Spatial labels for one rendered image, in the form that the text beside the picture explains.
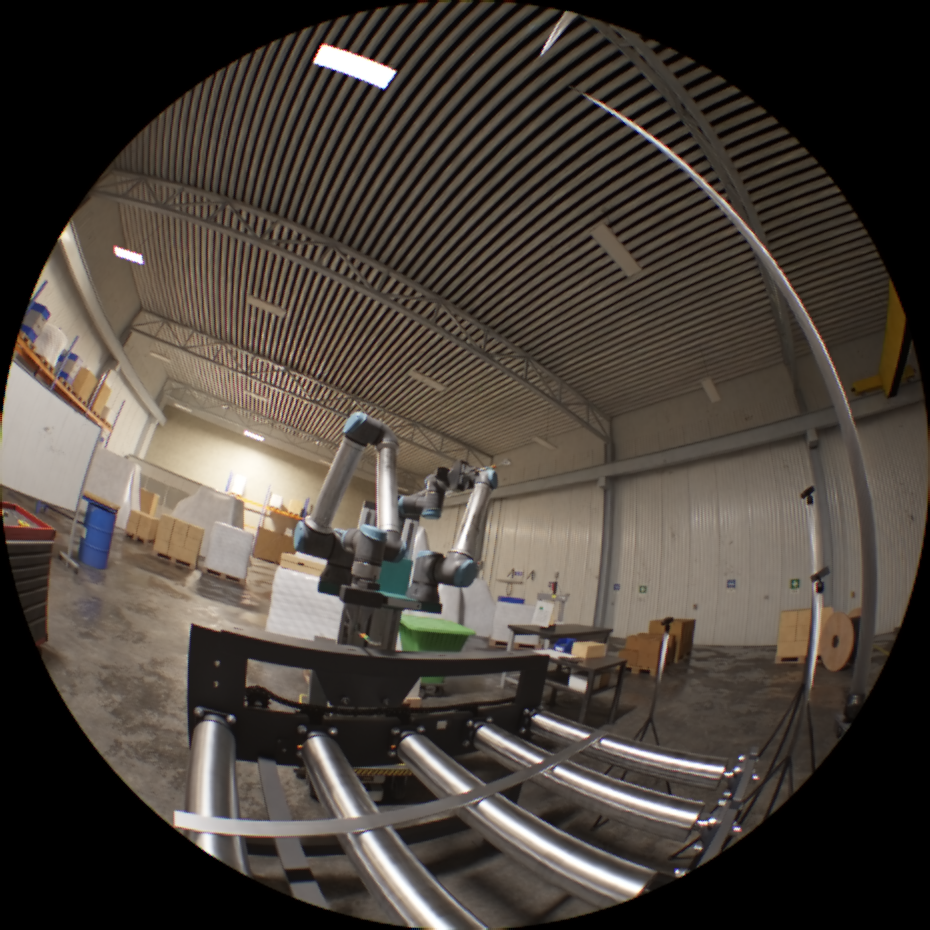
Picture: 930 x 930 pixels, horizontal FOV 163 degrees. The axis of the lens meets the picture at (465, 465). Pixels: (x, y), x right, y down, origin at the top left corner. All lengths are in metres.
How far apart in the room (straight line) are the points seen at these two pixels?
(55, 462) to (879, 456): 16.02
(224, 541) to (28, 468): 5.70
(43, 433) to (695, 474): 14.28
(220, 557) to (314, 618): 5.05
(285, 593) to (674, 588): 10.12
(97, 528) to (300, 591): 3.48
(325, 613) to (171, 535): 5.69
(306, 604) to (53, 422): 4.05
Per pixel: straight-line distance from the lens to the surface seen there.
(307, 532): 1.60
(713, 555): 10.82
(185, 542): 8.97
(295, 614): 4.46
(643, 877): 0.76
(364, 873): 0.71
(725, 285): 9.48
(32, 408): 4.81
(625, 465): 11.99
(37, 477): 5.00
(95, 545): 5.98
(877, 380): 11.79
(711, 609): 10.75
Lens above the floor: 1.45
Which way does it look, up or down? 20 degrees up
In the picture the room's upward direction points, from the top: 10 degrees clockwise
